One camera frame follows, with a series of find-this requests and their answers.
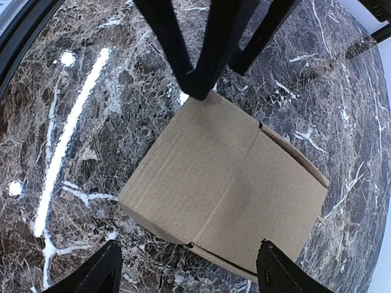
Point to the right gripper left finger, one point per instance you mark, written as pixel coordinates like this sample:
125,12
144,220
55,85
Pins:
102,272

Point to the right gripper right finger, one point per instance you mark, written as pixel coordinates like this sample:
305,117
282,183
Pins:
276,272

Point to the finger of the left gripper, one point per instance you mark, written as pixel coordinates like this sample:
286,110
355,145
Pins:
197,37
278,12

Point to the brown cardboard box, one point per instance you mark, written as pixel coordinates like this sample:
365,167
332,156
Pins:
218,182

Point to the left black frame post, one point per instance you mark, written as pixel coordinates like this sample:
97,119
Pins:
381,34

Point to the black front rail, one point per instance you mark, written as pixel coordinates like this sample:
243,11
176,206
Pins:
21,23

